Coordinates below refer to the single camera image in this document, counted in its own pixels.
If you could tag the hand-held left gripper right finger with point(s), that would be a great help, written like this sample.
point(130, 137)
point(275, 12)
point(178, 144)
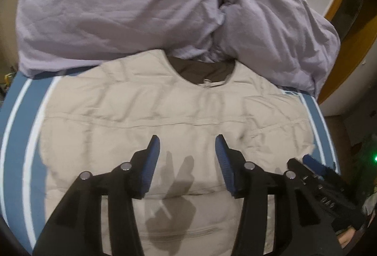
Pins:
point(226, 167)

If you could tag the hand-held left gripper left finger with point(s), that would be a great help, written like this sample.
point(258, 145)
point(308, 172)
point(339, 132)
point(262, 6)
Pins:
point(148, 167)

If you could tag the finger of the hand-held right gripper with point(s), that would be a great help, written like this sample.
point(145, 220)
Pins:
point(300, 170)
point(313, 162)

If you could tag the beige puffer vest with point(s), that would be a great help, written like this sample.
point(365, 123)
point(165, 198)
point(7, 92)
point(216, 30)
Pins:
point(147, 108)

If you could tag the person's right hand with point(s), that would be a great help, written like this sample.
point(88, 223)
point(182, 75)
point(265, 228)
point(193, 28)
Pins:
point(346, 234)

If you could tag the dark device with green light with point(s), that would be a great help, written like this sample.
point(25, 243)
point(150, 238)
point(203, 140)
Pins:
point(365, 161)

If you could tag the large lavender pillow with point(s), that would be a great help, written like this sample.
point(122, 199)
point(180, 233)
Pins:
point(338, 73)

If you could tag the blue white striped bed sheet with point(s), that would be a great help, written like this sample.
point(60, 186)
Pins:
point(17, 141)

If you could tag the lavender duvet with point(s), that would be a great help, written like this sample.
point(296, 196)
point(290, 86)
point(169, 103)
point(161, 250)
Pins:
point(117, 8)

